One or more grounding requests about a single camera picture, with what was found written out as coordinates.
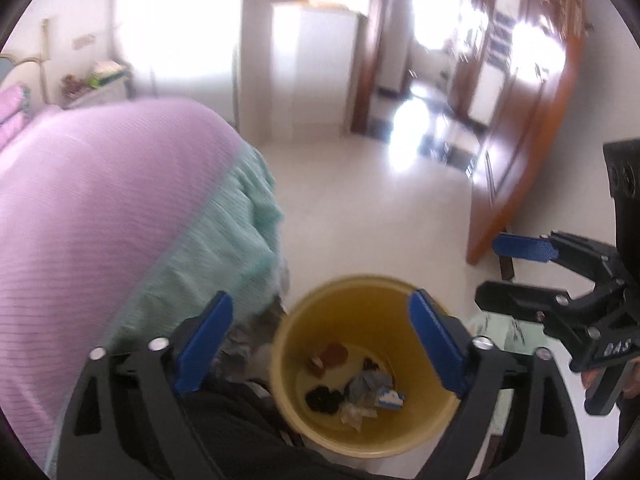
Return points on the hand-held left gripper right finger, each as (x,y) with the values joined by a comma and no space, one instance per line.
(435,340)

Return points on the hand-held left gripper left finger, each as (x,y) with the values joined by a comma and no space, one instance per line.
(205,340)

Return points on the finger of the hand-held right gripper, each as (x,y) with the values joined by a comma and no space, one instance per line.
(520,300)
(522,247)

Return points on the maroon sock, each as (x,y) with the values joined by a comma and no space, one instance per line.
(371,362)

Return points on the grey blue sock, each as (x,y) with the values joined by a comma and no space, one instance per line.
(367,385)

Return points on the yellow plastic bin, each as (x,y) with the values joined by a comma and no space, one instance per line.
(300,320)

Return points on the orange brown sock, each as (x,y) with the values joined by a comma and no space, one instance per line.
(332,355)

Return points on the large white tissue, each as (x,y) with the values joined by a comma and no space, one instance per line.
(357,416)

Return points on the black socks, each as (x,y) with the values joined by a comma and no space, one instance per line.
(324,400)

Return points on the person's right hand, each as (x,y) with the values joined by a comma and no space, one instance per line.
(591,379)

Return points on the grey cloth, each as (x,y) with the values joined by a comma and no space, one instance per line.
(240,345)

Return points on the wooden door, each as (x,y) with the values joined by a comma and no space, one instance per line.
(530,135)

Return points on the white nightstand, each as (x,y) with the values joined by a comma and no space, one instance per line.
(97,92)

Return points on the green and white packet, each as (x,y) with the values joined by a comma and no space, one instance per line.
(107,72)

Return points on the plump purple pillow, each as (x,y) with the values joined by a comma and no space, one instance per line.
(10,132)
(12,100)

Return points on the brown plush toy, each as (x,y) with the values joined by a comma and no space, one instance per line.
(72,84)

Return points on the wooden door frame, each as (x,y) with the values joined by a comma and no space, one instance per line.
(370,45)

